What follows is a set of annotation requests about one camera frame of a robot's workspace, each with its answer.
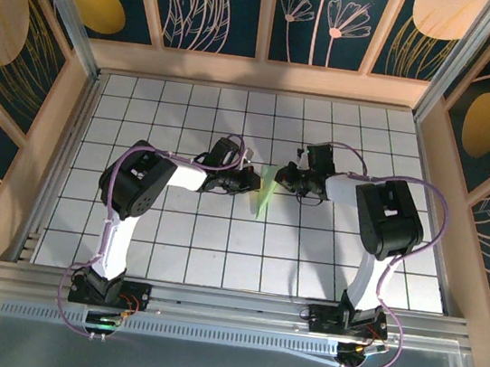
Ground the green paper sheet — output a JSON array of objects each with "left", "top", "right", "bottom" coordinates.
[{"left": 251, "top": 163, "right": 283, "bottom": 223}]

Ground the small controller board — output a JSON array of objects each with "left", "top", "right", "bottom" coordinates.
[
  {"left": 335, "top": 335, "right": 391, "bottom": 367},
  {"left": 82, "top": 305, "right": 132, "bottom": 335}
]

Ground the aluminium front rail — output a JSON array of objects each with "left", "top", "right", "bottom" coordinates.
[{"left": 0, "top": 252, "right": 476, "bottom": 364}]

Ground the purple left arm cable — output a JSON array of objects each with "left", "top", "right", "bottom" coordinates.
[{"left": 51, "top": 112, "right": 257, "bottom": 358}]

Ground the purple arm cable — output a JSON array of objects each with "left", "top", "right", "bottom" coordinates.
[
  {"left": 51, "top": 112, "right": 257, "bottom": 358},
  {"left": 299, "top": 140, "right": 459, "bottom": 367}
]

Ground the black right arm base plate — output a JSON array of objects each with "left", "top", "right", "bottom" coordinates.
[{"left": 305, "top": 302, "right": 391, "bottom": 345}]

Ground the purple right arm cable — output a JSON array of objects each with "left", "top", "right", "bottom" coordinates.
[{"left": 299, "top": 140, "right": 459, "bottom": 367}]

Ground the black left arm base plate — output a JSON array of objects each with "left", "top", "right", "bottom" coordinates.
[{"left": 67, "top": 271, "right": 155, "bottom": 315}]

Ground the grey slotted cable duct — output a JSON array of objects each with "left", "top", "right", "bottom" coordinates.
[{"left": 0, "top": 295, "right": 342, "bottom": 362}]

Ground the aluminium side rail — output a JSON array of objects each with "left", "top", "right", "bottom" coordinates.
[{"left": 13, "top": 62, "right": 106, "bottom": 270}]

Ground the aluminium corner post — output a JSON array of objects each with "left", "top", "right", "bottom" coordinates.
[
  {"left": 411, "top": 0, "right": 490, "bottom": 132},
  {"left": 5, "top": 0, "right": 113, "bottom": 82}
]

